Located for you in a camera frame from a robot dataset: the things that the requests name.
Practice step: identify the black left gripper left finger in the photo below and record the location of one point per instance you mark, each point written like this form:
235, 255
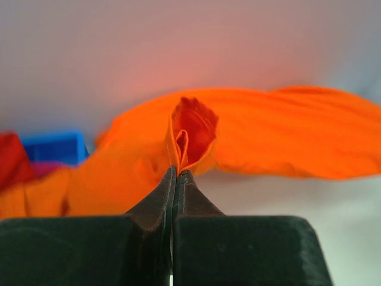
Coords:
126, 249

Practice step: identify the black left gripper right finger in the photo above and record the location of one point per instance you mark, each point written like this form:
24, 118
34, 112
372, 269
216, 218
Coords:
212, 248

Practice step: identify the orange t-shirt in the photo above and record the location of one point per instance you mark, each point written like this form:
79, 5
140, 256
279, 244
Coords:
299, 132

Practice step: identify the blue plastic bin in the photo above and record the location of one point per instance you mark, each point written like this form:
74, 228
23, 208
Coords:
66, 146

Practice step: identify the red t-shirt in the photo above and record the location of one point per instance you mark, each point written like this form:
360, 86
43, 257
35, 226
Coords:
15, 165

